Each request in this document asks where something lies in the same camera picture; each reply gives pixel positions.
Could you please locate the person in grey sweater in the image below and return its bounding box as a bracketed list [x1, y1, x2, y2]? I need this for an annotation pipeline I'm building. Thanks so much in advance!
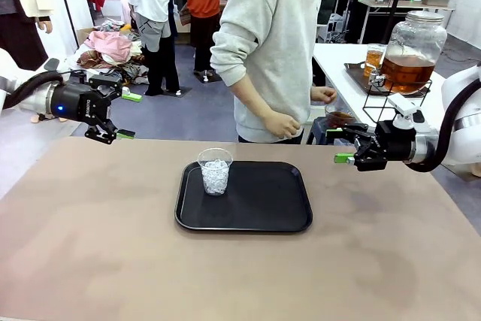
[209, 0, 339, 144]

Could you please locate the white side table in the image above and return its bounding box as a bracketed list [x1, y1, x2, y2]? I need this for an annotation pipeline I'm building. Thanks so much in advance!
[312, 43, 452, 135]

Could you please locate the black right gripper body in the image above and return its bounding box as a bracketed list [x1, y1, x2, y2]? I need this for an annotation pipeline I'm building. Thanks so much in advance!
[369, 120, 417, 165]

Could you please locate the black plastic serving tray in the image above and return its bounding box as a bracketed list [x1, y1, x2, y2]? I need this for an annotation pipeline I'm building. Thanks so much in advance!
[174, 160, 313, 234]

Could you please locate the black wire dispenser stand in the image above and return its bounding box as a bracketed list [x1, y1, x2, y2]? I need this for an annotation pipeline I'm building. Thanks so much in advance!
[362, 75, 433, 125]

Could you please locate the mixed clothes pile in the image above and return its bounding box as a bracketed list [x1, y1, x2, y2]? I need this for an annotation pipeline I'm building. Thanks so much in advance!
[77, 20, 150, 86]

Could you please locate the person's left hand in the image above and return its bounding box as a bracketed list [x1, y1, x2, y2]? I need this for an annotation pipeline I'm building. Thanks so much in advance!
[310, 86, 338, 104]

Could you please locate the person's right forearm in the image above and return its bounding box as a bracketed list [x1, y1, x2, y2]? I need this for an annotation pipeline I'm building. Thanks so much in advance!
[228, 72, 281, 126]

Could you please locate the glass bowl brown liquid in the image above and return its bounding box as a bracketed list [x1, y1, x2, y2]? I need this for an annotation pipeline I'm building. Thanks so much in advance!
[324, 104, 358, 130]

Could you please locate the short clear plastic cup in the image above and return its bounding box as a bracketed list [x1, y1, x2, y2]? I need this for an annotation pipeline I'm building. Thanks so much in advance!
[198, 147, 234, 197]

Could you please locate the dark plastic stool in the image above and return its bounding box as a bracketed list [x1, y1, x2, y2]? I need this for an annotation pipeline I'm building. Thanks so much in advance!
[306, 117, 339, 145]

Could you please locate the black right arm hose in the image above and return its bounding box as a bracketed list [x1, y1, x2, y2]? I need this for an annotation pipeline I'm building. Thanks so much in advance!
[404, 79, 481, 174]

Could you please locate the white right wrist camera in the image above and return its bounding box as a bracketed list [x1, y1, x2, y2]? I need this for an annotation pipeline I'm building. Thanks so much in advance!
[386, 92, 426, 131]

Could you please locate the pink cloth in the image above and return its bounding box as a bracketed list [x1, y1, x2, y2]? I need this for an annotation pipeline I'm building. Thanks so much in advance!
[83, 30, 133, 65]

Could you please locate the person's right hand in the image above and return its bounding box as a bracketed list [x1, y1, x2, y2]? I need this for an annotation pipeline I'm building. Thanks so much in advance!
[262, 111, 304, 141]

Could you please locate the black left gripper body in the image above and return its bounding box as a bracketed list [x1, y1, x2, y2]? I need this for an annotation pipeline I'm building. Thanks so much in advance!
[50, 80, 113, 127]

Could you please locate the glass tea drink dispenser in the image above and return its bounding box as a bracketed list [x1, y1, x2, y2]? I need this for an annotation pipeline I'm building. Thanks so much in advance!
[368, 11, 448, 95]

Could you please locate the black arm hose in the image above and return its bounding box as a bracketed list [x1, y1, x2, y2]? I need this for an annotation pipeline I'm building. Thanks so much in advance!
[2, 70, 65, 110]
[404, 79, 481, 174]

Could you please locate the tall clear plastic cup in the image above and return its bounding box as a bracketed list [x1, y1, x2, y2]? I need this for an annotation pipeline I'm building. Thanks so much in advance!
[363, 43, 388, 78]

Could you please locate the white partition screen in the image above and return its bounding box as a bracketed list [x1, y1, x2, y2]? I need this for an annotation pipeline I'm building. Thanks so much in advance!
[54, 0, 95, 59]

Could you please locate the dark metal tray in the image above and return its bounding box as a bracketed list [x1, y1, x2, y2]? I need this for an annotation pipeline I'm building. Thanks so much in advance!
[343, 60, 431, 98]

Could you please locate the black left arm hose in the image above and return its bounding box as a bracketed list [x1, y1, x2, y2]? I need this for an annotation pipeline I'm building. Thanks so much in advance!
[2, 70, 65, 110]

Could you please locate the small cardboard box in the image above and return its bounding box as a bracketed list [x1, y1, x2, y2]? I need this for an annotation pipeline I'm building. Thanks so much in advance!
[76, 27, 95, 47]

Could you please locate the wooden top work table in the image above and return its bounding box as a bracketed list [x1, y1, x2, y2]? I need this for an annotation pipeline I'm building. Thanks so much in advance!
[337, 0, 458, 46]

